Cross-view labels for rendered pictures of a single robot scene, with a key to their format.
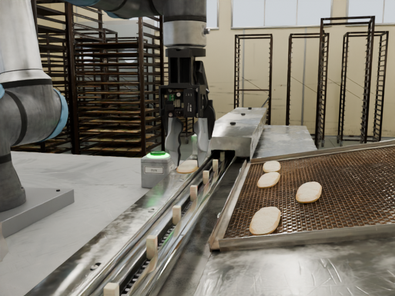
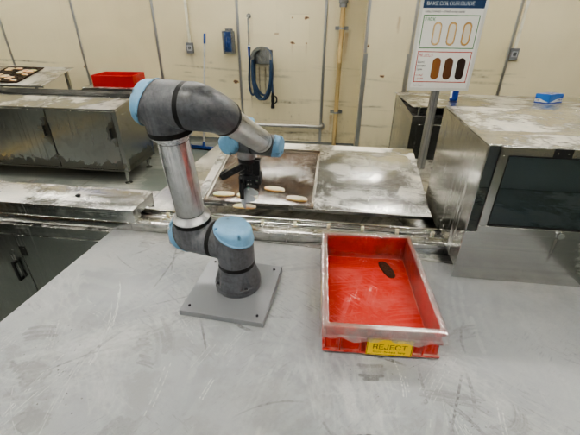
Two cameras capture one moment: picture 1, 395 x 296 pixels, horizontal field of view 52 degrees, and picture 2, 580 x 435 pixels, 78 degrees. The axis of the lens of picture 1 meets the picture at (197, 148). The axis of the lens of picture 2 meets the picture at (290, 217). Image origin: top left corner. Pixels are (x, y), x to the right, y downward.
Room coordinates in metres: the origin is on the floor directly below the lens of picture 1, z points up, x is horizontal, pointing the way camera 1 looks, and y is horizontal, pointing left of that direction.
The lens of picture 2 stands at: (0.67, 1.36, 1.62)
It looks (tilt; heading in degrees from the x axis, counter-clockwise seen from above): 29 degrees down; 265
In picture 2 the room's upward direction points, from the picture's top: 1 degrees clockwise
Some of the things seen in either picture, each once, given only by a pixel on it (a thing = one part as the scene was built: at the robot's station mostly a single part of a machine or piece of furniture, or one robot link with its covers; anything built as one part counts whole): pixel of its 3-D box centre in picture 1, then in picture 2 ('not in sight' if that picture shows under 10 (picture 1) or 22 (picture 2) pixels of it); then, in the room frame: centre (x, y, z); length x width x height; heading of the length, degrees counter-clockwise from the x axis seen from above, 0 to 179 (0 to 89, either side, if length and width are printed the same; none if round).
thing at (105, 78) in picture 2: not in sight; (119, 78); (2.39, -3.43, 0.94); 0.51 x 0.36 x 0.13; 172
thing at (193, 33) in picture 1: (187, 37); (247, 152); (0.73, 0.02, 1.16); 0.08 x 0.08 x 0.05
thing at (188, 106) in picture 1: (184, 84); (249, 172); (0.72, 0.02, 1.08); 0.09 x 0.08 x 0.12; 168
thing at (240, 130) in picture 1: (241, 124); (14, 198); (1.81, -0.20, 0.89); 1.25 x 0.18 x 0.09; 168
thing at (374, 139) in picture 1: (361, 91); not in sight; (6.54, -2.60, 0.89); 0.60 x 0.59 x 1.78; 76
